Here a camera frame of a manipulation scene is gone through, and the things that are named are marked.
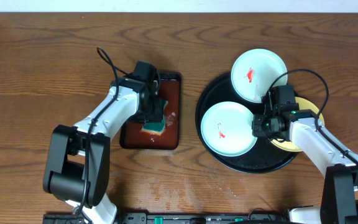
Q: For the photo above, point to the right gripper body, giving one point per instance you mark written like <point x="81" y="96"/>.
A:
<point x="264" y="127"/>

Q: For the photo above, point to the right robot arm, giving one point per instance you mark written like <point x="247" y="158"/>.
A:
<point x="337" y="163"/>

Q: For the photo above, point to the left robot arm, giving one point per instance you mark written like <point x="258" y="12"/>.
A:
<point x="77" y="167"/>

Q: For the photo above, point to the light green plate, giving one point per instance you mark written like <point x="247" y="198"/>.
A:
<point x="226" y="128"/>
<point x="254" y="71"/>

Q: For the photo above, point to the round black tray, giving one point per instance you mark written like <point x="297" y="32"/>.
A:
<point x="264" y="156"/>

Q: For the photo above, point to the rectangular brown black-rimmed tray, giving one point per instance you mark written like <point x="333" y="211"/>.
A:
<point x="166" y="136"/>

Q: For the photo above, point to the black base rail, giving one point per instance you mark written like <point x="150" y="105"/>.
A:
<point x="142" y="218"/>

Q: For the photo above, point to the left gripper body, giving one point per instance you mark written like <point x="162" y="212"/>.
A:
<point x="155" y="112"/>

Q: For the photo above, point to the yellow plate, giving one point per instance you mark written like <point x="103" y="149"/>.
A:
<point x="289" y="146"/>

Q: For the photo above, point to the green scrub sponge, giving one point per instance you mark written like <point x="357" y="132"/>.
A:
<point x="156" y="127"/>

